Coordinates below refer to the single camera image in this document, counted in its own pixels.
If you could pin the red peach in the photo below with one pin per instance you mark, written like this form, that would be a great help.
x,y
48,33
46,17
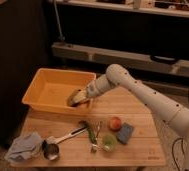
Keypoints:
x,y
115,123

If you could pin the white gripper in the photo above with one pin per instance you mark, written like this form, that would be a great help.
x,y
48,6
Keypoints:
x,y
94,89

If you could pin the silver fork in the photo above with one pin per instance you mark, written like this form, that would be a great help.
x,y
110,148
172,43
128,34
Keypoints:
x,y
94,146

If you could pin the yellow plastic bin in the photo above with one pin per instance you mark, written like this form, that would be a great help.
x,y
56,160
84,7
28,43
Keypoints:
x,y
50,89

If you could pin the grey lower shelf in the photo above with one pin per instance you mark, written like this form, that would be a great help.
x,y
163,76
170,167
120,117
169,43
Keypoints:
x,y
127,59

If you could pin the green cucumber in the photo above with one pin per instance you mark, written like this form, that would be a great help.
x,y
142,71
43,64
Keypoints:
x,y
89,130

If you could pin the grey crumpled cloth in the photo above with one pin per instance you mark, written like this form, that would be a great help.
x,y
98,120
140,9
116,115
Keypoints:
x,y
24,147

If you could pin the metal measuring cup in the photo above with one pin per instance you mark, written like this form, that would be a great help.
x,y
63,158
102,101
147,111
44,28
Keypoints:
x,y
50,150

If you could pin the small green cup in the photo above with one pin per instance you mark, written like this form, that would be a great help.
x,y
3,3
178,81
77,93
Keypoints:
x,y
109,142

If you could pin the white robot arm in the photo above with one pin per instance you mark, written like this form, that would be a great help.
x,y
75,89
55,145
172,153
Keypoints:
x,y
171,112

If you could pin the blue sponge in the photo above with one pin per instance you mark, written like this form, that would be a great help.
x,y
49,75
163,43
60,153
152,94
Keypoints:
x,y
124,134

